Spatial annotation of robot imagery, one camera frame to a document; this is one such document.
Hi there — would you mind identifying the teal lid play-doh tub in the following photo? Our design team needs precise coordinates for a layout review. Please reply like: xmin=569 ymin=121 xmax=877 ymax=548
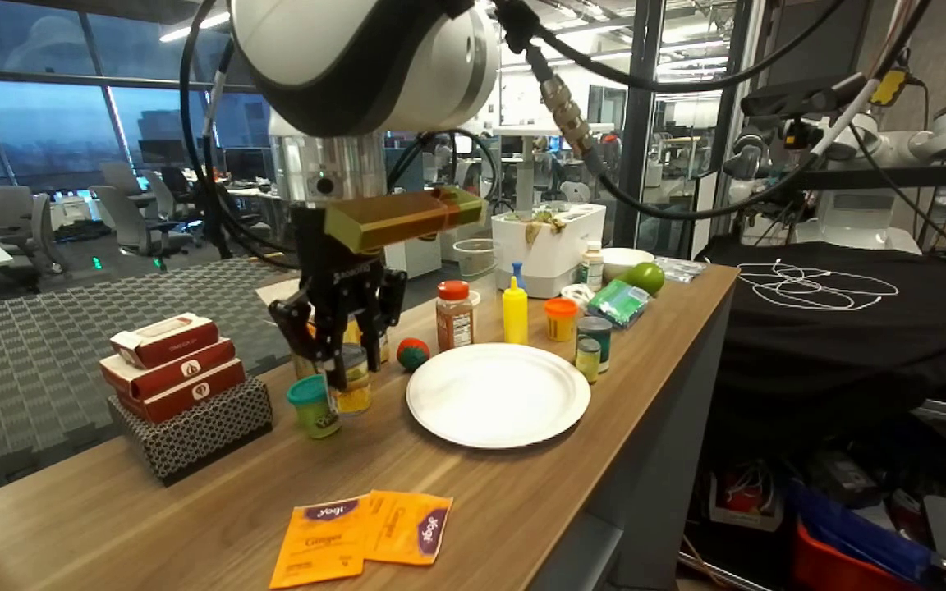
xmin=285 ymin=374 xmax=339 ymax=440

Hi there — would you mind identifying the red lid spice jar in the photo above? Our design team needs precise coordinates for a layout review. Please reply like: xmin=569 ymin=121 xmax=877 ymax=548
xmin=438 ymin=280 xmax=476 ymax=351

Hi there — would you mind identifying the left orange tea packet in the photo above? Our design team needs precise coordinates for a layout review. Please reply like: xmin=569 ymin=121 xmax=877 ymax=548
xmin=270 ymin=497 xmax=367 ymax=591

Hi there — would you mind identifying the small yellow-green can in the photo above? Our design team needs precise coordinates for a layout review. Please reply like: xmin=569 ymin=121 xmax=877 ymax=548
xmin=573 ymin=338 xmax=602 ymax=385

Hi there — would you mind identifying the green snack bag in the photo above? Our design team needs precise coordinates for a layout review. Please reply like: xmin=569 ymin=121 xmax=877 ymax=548
xmin=590 ymin=280 xmax=652 ymax=324

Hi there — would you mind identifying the bottom red box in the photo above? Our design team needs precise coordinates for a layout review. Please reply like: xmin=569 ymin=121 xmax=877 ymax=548
xmin=120 ymin=358 xmax=247 ymax=423

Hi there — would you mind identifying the white bowl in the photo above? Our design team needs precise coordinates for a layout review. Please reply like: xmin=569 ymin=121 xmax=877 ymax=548
xmin=602 ymin=246 xmax=649 ymax=280

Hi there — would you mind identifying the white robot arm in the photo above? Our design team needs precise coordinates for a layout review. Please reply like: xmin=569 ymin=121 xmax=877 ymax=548
xmin=230 ymin=0 xmax=498 ymax=372

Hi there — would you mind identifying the yellow mustard bottle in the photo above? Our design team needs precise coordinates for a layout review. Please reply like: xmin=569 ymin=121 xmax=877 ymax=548
xmin=501 ymin=265 xmax=530 ymax=344

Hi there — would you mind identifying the red strawberry plush toy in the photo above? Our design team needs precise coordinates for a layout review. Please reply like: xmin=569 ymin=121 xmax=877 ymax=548
xmin=397 ymin=338 xmax=430 ymax=372

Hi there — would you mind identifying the black cloth table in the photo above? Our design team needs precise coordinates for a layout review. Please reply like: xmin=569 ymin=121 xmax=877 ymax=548
xmin=703 ymin=238 xmax=946 ymax=407

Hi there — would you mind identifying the top red box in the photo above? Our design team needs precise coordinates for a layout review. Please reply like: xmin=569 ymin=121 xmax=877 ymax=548
xmin=109 ymin=313 xmax=216 ymax=368

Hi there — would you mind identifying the white round plate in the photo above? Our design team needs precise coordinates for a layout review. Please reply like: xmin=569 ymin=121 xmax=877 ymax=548
xmin=405 ymin=344 xmax=590 ymax=451

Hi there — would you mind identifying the orange lid play-doh tub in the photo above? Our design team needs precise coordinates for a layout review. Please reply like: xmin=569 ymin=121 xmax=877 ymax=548
xmin=546 ymin=300 xmax=581 ymax=356

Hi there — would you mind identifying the green apple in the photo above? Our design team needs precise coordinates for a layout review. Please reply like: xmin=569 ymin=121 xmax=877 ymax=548
xmin=625 ymin=264 xmax=667 ymax=294

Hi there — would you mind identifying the yellow label tin can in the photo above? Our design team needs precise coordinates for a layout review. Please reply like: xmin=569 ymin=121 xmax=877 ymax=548
xmin=336 ymin=344 xmax=371 ymax=414

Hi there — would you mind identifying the right orange tea packet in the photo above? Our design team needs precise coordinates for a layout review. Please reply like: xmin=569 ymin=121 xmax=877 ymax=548
xmin=364 ymin=490 xmax=452 ymax=567

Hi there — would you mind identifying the red box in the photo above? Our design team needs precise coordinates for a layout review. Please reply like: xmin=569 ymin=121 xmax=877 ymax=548
xmin=109 ymin=313 xmax=216 ymax=368
xmin=97 ymin=338 xmax=237 ymax=397
xmin=120 ymin=358 xmax=247 ymax=423

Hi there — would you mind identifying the red bin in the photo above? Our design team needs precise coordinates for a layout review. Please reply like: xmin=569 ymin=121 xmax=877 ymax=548
xmin=787 ymin=521 xmax=914 ymax=591

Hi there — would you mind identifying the brown wrist camera box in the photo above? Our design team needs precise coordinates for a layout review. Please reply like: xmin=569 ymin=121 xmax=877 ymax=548
xmin=324 ymin=190 xmax=484 ymax=253

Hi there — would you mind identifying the orange tea packet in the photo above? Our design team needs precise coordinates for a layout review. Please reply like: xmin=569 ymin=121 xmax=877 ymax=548
xmin=364 ymin=490 xmax=452 ymax=567
xmin=270 ymin=497 xmax=367 ymax=591

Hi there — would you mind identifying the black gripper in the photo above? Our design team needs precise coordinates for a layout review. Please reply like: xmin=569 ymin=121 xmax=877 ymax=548
xmin=270 ymin=203 xmax=407 ymax=389

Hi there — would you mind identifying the white coiled cable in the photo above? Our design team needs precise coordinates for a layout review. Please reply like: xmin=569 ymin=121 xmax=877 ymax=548
xmin=735 ymin=257 xmax=903 ymax=319

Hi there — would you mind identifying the large green label can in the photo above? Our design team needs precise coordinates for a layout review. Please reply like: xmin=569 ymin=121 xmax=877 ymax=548
xmin=573 ymin=314 xmax=611 ymax=374

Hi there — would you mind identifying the patterned grey box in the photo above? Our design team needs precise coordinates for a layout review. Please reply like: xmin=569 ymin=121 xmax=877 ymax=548
xmin=109 ymin=379 xmax=274 ymax=487

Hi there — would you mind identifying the middle red box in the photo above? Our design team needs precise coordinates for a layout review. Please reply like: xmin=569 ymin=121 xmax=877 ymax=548
xmin=97 ymin=338 xmax=237 ymax=397

